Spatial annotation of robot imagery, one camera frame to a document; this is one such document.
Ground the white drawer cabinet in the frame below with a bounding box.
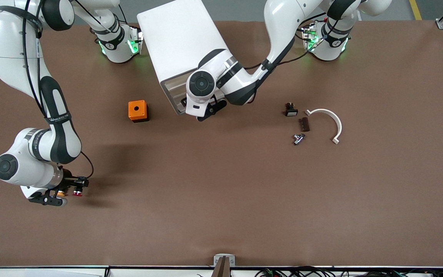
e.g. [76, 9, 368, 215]
[137, 0, 230, 116]

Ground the orange box with hole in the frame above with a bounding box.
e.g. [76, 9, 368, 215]
[128, 100, 149, 123]

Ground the white table edge rail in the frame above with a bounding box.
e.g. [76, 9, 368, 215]
[0, 266, 443, 277]

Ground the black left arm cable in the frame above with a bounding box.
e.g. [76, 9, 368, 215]
[245, 12, 328, 72]

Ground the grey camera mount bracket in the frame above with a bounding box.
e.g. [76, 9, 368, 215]
[213, 254, 236, 267]

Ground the white curved bracket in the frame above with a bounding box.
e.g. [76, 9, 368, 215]
[305, 108, 343, 145]

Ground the dark camera pole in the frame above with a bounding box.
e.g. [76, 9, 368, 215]
[211, 257, 231, 277]

